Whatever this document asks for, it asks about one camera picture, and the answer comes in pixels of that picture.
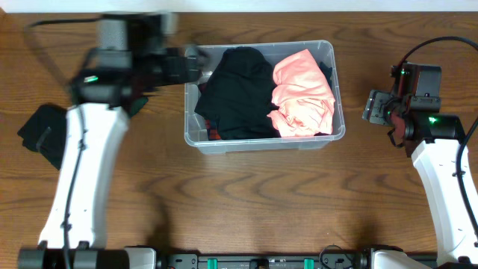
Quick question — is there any dark green cloth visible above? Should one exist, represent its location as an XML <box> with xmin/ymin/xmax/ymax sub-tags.
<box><xmin>128</xmin><ymin>96</ymin><xmax>149</xmax><ymax>117</ymax></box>

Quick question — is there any dark navy cloth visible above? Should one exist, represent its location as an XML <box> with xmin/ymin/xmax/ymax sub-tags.
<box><xmin>319</xmin><ymin>62</ymin><xmax>333</xmax><ymax>89</ymax></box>

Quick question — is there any black cloth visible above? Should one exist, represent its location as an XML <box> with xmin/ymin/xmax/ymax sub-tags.
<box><xmin>195</xmin><ymin>46</ymin><xmax>280</xmax><ymax>140</ymax></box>
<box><xmin>17</xmin><ymin>104</ymin><xmax>67</xmax><ymax>170</ymax></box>

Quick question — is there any pink cloth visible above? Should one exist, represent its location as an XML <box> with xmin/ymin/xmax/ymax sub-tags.
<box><xmin>268</xmin><ymin>49</ymin><xmax>335</xmax><ymax>137</ymax></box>

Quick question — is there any clear plastic storage bin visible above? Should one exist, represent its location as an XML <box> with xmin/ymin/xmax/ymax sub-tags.
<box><xmin>184</xmin><ymin>40</ymin><xmax>346</xmax><ymax>155</ymax></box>

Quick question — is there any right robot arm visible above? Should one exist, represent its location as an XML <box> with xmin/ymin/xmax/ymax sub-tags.
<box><xmin>362</xmin><ymin>61</ymin><xmax>477</xmax><ymax>268</ymax></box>

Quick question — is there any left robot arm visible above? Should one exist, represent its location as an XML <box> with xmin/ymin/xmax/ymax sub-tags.
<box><xmin>18</xmin><ymin>46</ymin><xmax>208</xmax><ymax>268</ymax></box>

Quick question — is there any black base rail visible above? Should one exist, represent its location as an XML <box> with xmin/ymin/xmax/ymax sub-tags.
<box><xmin>155</xmin><ymin>245</ymin><xmax>371</xmax><ymax>269</ymax></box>

